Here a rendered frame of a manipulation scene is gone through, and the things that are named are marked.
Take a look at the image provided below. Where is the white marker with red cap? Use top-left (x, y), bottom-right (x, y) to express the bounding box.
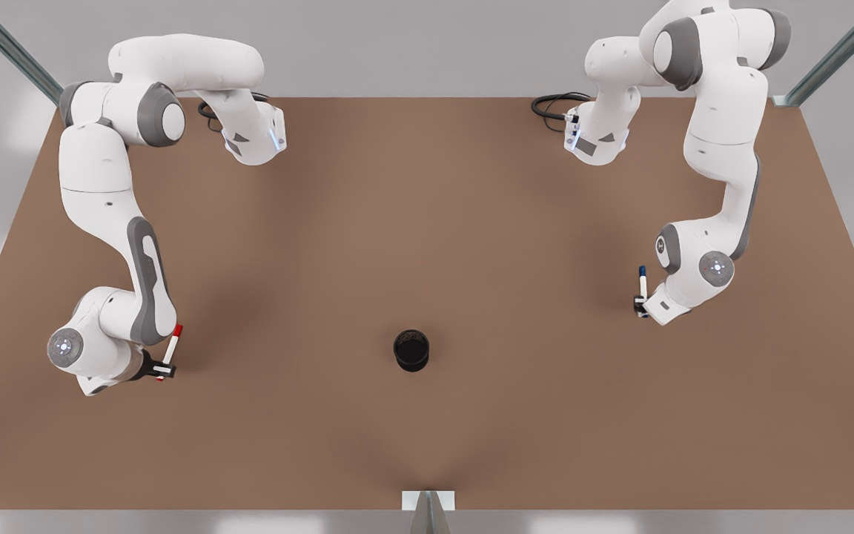
top-left (157, 324), bottom-right (184, 382)

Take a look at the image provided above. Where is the black pen holder cup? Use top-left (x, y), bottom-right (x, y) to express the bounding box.
top-left (393, 329), bottom-right (431, 373)

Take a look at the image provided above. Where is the black cable loop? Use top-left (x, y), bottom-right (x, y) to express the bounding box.
top-left (531, 92), bottom-right (594, 134)
top-left (197, 92), bottom-right (272, 134)

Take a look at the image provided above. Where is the silver frame post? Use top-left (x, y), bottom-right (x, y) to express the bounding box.
top-left (772, 0), bottom-right (854, 108)
top-left (0, 0), bottom-right (66, 106)
top-left (402, 489), bottom-right (456, 534)

